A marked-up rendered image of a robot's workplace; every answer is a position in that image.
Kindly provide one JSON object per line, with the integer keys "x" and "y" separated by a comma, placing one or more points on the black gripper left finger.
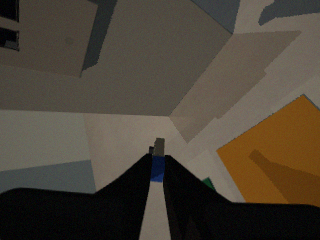
{"x": 113, "y": 213}

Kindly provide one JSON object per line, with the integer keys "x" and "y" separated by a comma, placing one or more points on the orange flat square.
{"x": 278, "y": 160}

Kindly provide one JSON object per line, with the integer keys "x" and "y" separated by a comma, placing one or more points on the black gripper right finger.
{"x": 197, "y": 212}

